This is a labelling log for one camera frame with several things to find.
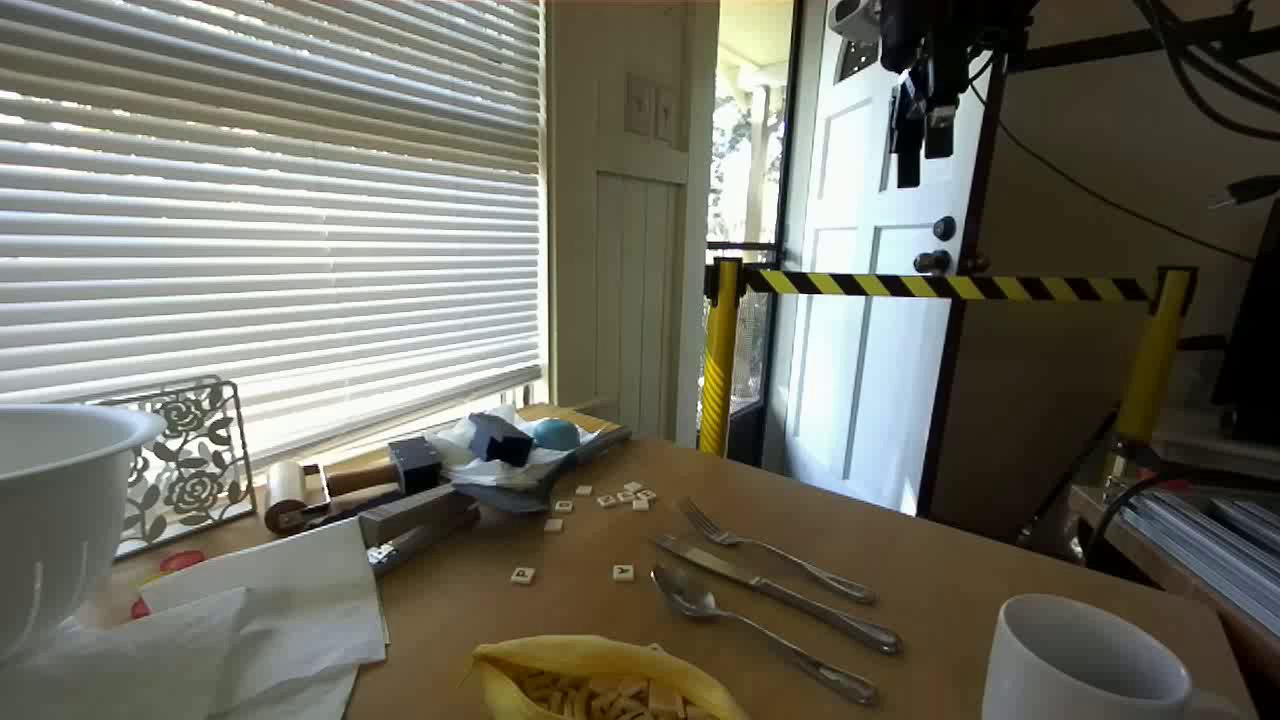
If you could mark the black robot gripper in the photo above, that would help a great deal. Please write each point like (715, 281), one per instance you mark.
(966, 34)

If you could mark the dark door deadbolt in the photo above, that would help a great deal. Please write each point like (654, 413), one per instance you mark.
(947, 224)

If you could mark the dark door knob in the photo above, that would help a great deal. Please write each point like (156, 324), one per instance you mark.
(934, 263)

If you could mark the black yellow striped barrier bar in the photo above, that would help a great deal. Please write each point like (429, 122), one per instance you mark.
(934, 285)

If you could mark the door sidelight window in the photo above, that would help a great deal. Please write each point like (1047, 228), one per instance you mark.
(747, 134)

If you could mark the black monitor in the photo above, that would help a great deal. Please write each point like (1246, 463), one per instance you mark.
(1256, 332)

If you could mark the white letter tile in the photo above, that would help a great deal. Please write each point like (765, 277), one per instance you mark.
(580, 490)
(606, 503)
(631, 490)
(521, 575)
(622, 568)
(555, 525)
(562, 507)
(642, 503)

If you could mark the teal round toy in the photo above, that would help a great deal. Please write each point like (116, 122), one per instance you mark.
(555, 434)

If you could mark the silver metal table knife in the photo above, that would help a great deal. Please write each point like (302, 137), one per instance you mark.
(775, 591)

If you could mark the stack of papers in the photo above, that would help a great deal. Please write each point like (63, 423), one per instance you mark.
(1215, 535)

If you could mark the grey plate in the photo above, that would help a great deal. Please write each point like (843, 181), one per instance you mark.
(535, 477)

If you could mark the silver metal spoon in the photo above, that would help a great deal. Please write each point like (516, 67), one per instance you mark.
(687, 598)

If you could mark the dark blue block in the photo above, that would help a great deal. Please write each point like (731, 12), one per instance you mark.
(498, 439)

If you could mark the white ceramic mug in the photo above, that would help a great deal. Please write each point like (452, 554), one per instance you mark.
(1053, 683)

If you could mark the navy cube block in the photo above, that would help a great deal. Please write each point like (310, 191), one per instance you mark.
(415, 463)

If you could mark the grey metal box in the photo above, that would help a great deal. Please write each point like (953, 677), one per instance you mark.
(421, 523)

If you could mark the yellow plate with food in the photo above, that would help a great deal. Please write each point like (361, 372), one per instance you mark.
(562, 661)

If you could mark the brown wooden block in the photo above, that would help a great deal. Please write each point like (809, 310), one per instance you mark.
(361, 475)

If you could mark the white window blind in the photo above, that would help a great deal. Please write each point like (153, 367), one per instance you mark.
(265, 202)

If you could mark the small clear bottle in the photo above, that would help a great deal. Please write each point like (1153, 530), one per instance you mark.
(315, 481)

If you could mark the dark wooden stick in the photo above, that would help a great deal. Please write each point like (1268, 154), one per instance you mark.
(323, 510)

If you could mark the small white cylinder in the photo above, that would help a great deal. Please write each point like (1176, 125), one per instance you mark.
(287, 481)

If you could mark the white paper napkin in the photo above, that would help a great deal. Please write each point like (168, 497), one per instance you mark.
(123, 664)
(294, 603)

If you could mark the floral metal napkin holder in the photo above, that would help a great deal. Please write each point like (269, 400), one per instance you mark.
(186, 466)

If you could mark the red round lid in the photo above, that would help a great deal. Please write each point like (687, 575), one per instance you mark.
(183, 560)

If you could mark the small red piece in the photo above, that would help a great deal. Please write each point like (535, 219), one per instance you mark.
(137, 610)

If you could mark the white plastic bowl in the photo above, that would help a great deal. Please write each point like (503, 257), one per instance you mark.
(66, 523)

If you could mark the black frame beam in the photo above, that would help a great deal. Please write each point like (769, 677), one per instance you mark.
(1081, 49)

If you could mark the white light switch plate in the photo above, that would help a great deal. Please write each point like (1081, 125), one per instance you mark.
(654, 109)

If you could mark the yellow barrier post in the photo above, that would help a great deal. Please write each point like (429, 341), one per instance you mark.
(720, 362)
(1153, 362)

